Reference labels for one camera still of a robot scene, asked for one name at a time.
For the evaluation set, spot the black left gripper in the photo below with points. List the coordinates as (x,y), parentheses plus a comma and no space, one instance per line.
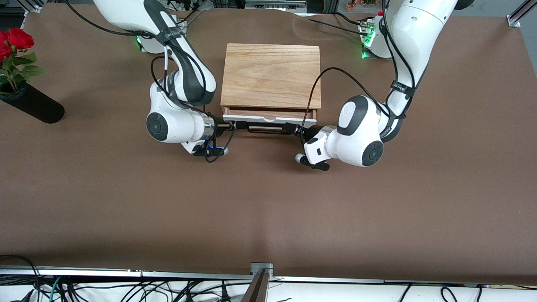
(311,132)

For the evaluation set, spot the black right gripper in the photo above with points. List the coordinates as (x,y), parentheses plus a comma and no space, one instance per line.
(219,126)

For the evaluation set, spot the wooden drawer with white front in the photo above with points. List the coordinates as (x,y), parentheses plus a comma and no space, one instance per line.
(268,118)

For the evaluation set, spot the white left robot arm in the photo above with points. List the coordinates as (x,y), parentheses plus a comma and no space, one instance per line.
(356,142)

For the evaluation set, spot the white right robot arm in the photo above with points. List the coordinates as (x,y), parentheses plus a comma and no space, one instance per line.
(176,123)

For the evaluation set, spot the light wooden drawer cabinet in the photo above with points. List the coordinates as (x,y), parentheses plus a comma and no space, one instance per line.
(270,75)

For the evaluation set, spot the brown table cover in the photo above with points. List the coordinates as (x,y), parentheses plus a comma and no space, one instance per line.
(168,201)

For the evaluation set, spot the grey power strip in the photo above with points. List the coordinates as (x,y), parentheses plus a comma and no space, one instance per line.
(275,5)

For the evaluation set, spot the orange cluttered object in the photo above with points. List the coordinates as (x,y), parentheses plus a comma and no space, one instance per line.
(361,4)

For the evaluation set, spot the black cylindrical vase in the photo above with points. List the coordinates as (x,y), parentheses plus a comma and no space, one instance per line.
(37,107)

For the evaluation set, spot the artificial red rose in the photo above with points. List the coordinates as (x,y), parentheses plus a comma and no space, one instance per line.
(4,48)
(21,38)

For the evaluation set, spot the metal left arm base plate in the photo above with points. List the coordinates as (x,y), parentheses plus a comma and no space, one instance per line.
(371,55)

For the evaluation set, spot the aluminium corner bracket with strut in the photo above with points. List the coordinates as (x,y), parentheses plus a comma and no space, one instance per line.
(261,272)

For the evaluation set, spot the aluminium table edge rail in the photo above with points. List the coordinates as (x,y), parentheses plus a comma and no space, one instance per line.
(105,273)

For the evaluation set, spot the aluminium frame profile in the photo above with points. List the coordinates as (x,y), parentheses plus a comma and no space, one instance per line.
(31,5)
(520,14)

